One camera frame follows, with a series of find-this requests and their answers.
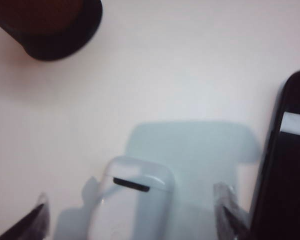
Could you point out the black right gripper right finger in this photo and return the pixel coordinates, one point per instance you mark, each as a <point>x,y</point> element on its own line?
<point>230,215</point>

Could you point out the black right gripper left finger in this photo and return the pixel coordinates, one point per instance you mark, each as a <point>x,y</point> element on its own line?
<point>27,222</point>

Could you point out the black mesh pen holder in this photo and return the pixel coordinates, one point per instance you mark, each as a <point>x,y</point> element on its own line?
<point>52,47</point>

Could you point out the black smartphone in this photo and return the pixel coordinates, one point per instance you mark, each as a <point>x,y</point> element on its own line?
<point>277,187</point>

